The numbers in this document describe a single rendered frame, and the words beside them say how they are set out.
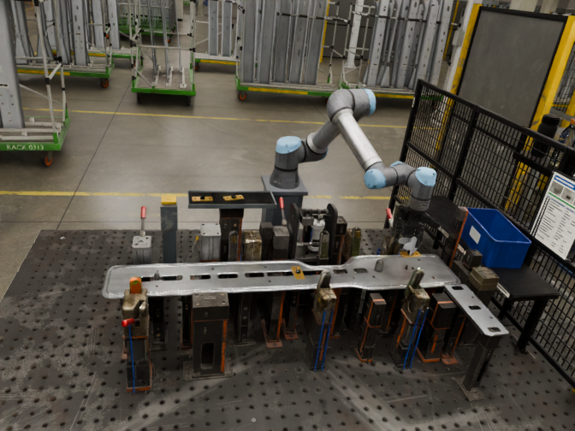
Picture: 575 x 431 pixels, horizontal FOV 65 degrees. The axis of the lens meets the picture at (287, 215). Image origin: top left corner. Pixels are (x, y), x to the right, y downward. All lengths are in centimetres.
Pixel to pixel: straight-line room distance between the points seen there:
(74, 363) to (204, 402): 50
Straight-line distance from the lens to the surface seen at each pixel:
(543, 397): 211
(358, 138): 180
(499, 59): 422
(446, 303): 187
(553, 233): 211
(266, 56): 855
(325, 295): 162
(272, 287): 170
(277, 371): 181
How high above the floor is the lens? 201
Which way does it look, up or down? 27 degrees down
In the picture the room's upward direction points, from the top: 7 degrees clockwise
